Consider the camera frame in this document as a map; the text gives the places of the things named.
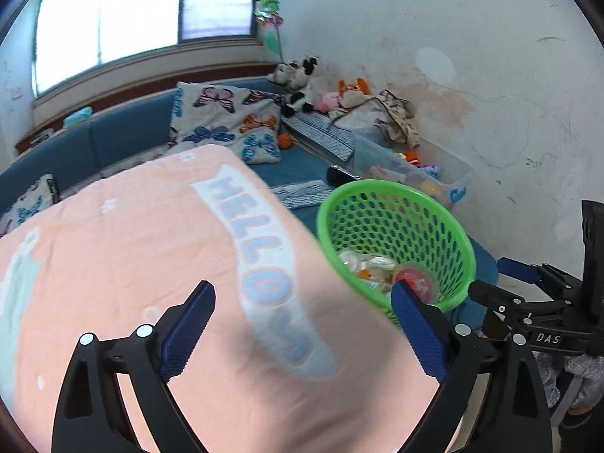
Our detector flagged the colourful pinwheel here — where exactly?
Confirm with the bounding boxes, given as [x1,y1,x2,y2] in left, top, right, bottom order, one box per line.
[254,0,286,64]

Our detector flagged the teal item on windowsill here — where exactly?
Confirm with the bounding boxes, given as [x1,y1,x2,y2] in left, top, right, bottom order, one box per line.
[63,108,94,128]

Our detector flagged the butterfly print pillow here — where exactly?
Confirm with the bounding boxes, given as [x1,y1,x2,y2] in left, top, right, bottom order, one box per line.
[167,81,284,165]

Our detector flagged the short grey patterned cloth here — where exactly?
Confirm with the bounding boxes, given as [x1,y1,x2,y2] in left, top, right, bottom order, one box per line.
[269,179,333,211]

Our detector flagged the pink plush toy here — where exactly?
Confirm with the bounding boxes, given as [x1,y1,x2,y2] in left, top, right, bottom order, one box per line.
[315,91,341,113]

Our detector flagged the black handheld device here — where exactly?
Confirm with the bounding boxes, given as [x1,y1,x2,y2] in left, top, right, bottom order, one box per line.
[327,164,364,188]

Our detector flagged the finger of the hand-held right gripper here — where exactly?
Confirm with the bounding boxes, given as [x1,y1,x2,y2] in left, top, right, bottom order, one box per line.
[467,279,529,316]
[496,257,586,294]

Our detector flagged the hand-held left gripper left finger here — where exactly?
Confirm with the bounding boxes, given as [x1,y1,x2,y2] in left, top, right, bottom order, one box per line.
[51,280,217,453]

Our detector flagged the orange fox plush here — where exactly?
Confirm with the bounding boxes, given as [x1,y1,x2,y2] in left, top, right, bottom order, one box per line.
[336,78,370,107]

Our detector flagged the pink printed blanket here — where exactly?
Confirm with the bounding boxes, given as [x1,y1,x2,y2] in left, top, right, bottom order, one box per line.
[0,144,444,453]

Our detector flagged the black white cow plush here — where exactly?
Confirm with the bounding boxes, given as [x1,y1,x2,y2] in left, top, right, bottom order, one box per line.
[280,55,322,116]

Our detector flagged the grey white plush toy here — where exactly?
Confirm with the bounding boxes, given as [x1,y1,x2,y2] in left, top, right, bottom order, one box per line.
[267,62,298,86]

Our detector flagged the clear plastic storage bin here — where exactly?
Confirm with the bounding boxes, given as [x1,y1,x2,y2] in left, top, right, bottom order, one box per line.
[351,132,473,211]

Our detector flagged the white round lid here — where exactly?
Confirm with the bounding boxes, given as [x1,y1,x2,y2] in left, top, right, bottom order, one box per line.
[365,255,397,277]

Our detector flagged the long grey patterned cloth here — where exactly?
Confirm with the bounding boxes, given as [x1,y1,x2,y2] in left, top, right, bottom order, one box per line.
[280,116,357,161]

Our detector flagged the grey cloth bag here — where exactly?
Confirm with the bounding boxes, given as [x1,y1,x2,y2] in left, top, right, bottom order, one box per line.
[328,97,402,145]

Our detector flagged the green plastic mesh basket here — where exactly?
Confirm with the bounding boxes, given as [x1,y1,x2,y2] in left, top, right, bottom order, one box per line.
[316,179,476,328]

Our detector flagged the blue sofa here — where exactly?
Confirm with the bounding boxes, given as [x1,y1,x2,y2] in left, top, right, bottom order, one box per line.
[0,75,498,303]

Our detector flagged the small patterned cushion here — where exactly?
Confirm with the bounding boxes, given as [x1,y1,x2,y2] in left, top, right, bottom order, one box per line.
[0,174,61,237]

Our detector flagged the patterned beige cloth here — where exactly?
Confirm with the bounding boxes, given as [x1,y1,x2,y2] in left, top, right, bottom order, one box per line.
[377,89,422,149]

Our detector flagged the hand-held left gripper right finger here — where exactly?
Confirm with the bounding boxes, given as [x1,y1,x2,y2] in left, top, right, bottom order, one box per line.
[390,280,553,453]

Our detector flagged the window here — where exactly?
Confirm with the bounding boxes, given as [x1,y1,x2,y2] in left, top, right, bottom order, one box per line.
[31,0,262,100]

